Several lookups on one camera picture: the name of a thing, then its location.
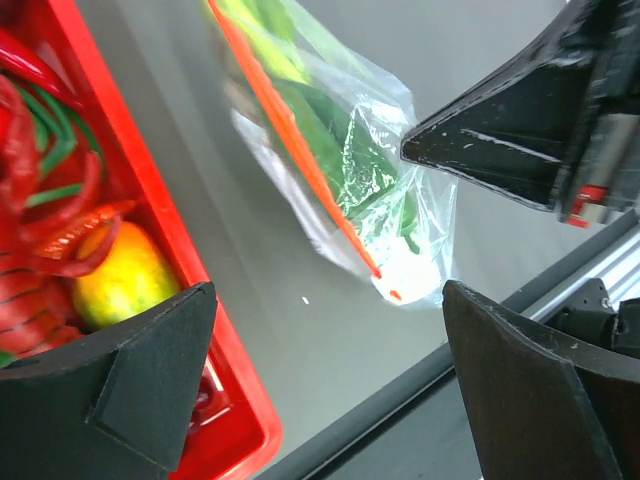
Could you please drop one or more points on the fake red lobster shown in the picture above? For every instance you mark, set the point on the fake red lobster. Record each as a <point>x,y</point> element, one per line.
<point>52,224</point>

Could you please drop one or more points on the fake mango yellow green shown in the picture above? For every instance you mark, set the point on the fake mango yellow green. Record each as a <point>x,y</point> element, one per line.
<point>133,278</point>

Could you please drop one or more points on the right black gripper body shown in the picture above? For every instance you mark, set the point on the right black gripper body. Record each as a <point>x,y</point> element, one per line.
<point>597,141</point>

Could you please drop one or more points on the red plastic tray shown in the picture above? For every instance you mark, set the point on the red plastic tray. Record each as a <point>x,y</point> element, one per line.
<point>234,429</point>

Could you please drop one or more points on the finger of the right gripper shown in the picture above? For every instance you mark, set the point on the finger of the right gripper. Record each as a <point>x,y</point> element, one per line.
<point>510,132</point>

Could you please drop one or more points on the clear orange zip bag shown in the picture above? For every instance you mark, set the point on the clear orange zip bag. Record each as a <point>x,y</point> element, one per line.
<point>340,165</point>

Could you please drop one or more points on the fake green cucumber in bag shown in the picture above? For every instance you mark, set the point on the fake green cucumber in bag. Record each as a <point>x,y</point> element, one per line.
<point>330,94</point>

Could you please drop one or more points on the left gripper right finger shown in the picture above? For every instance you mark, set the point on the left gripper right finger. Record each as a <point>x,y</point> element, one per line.
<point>557,400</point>

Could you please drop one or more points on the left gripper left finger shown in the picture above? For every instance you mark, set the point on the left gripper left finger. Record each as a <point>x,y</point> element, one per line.
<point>115,404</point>

